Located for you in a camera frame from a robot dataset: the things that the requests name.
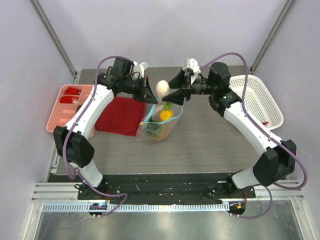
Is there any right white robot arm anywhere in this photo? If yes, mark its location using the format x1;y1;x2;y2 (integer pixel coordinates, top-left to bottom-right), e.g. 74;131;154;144
161;58;297;198

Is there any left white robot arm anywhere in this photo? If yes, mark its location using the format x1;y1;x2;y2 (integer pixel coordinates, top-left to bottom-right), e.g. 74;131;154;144
53;56;158;200

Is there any red item in tray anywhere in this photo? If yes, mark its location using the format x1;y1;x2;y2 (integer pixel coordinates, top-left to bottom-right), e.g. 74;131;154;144
59;95;79;104
64;86;81;96

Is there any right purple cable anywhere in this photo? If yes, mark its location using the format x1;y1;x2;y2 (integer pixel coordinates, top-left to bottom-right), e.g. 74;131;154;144
199;51;308;220

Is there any toy pineapple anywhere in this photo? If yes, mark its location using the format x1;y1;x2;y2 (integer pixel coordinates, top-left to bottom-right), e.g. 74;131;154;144
145;122;168;141

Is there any white slotted cable duct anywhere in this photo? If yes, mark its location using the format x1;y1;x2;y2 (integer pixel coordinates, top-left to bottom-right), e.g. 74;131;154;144
42;201;230;213

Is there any white toy radish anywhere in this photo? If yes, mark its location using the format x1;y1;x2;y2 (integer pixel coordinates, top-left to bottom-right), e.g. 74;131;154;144
156;80;172;111

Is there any pink compartment tray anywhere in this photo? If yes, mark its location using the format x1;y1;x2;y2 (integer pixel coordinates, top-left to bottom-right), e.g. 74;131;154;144
46;84;93;133

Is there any red folded cloth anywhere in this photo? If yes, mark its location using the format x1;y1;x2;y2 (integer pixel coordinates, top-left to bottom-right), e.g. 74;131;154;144
95;97;146;137

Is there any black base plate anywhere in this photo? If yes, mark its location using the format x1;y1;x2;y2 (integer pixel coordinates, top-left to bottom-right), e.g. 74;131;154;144
74;173;256;206

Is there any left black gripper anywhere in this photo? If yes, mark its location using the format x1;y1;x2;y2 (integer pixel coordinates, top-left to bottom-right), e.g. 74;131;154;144
122;75;158;104

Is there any yellow toy lemon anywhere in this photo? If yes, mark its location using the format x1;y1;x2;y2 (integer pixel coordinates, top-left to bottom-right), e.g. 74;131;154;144
159;110;173;122

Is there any clear zip top bag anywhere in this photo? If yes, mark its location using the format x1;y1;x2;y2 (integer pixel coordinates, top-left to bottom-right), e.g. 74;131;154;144
136;98;184;142

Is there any white plastic basket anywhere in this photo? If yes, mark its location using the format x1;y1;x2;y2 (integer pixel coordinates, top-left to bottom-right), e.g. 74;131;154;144
229;74;284;130

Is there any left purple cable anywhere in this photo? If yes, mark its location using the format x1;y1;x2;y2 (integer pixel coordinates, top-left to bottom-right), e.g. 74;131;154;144
62;55;128;217

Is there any purple cable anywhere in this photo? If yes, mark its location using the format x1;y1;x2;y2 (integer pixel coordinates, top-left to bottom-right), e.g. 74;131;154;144
62;55;128;217
199;51;308;220

